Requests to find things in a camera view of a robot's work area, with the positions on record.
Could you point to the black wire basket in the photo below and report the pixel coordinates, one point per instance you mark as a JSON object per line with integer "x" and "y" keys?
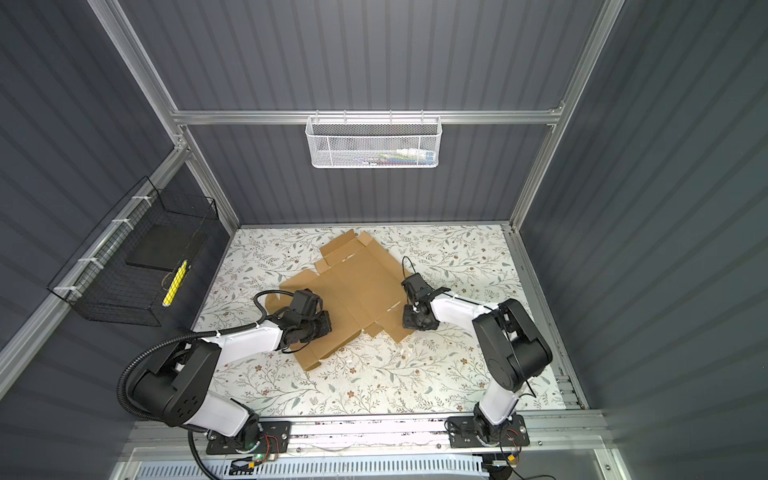
{"x": 132, "y": 273}

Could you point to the white wire mesh basket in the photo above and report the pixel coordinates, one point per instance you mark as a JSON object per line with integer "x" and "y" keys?
{"x": 335, "y": 145}

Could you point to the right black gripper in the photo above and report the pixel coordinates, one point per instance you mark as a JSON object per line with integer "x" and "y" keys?
{"x": 408, "y": 322}

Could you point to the white perforated cable tray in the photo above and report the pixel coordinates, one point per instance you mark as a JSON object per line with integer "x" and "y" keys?
{"x": 355, "y": 467}

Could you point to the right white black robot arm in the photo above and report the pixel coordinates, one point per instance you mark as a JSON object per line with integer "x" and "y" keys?
{"x": 512, "y": 346}

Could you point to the yellow green striped tool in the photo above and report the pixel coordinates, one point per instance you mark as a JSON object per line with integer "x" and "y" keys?
{"x": 175, "y": 284}

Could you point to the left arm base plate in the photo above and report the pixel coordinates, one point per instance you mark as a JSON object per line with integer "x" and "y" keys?
{"x": 262, "y": 437}

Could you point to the black foam pad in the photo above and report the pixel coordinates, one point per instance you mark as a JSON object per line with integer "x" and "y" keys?
{"x": 163, "y": 248}

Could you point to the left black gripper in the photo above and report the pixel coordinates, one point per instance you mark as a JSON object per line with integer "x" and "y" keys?
{"x": 326, "y": 324}

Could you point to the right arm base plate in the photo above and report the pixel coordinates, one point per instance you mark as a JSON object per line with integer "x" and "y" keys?
{"x": 473, "y": 432}

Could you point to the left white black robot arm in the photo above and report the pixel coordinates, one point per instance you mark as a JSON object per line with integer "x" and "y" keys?
{"x": 171, "y": 382}

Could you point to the brown cardboard box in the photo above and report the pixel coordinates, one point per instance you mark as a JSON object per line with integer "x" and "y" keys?
{"x": 359, "y": 282}

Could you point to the markers in white basket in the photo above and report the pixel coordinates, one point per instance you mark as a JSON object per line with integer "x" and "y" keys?
{"x": 408, "y": 156}

